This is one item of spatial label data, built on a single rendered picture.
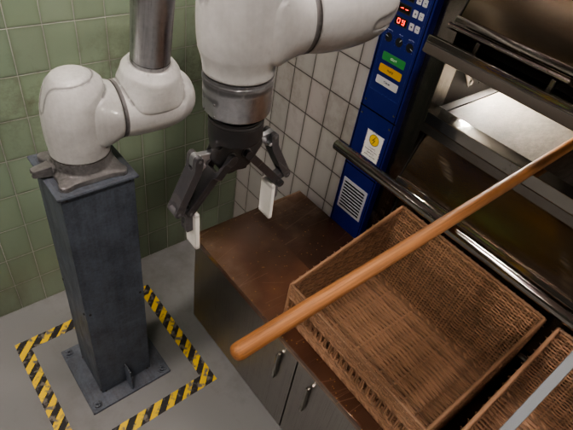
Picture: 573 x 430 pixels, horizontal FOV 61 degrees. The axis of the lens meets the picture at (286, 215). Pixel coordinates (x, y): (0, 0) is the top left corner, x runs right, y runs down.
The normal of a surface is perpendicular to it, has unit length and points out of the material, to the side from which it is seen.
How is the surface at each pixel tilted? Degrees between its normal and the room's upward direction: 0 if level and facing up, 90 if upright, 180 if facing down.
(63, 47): 90
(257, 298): 0
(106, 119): 85
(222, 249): 0
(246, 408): 0
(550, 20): 70
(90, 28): 90
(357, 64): 90
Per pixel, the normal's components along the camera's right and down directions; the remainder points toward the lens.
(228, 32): -0.22, 0.62
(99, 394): 0.14, -0.74
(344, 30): 0.52, 0.69
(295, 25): 0.66, 0.50
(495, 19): -0.68, 0.07
